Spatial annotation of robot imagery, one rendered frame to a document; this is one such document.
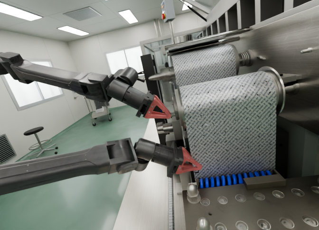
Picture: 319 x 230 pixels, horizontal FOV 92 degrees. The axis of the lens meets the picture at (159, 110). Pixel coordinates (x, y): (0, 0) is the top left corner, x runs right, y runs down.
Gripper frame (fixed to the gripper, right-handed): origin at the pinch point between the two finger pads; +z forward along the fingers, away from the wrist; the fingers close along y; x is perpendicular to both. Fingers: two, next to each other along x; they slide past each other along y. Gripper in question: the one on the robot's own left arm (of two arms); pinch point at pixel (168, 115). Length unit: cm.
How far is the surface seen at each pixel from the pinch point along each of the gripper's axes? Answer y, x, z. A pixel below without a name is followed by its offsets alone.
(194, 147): 7.0, -3.1, 10.1
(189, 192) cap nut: 14.6, -11.9, 12.4
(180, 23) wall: -549, 145, -22
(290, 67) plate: -0.6, 28.8, 24.1
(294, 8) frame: -0.6, 40.6, 15.2
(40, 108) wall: -330, -243, -246
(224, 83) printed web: 3.8, 16.4, 8.6
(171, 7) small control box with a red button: -52, 40, -19
